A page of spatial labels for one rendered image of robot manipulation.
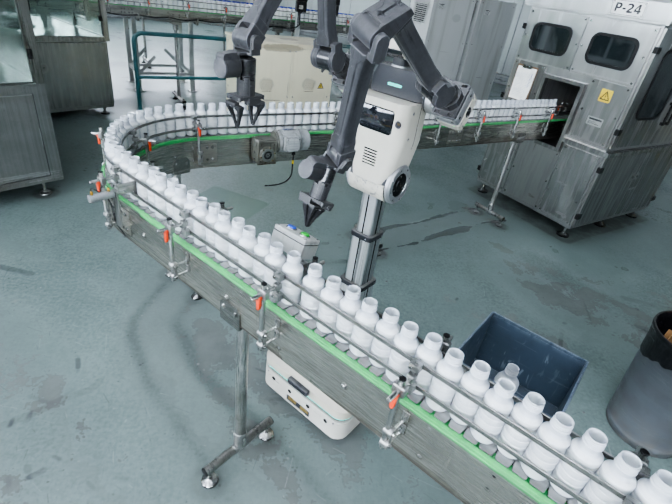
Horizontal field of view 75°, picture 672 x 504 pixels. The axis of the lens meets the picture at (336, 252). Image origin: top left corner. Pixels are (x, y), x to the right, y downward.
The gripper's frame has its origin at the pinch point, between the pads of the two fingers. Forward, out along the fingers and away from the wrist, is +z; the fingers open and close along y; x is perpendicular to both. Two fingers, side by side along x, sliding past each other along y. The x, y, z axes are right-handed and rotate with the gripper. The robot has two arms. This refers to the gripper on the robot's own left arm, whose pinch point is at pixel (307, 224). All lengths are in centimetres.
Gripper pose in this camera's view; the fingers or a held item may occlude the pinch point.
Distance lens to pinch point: 142.2
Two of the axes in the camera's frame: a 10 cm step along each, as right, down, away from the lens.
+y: 7.5, 4.3, -4.9
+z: -3.5, 9.0, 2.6
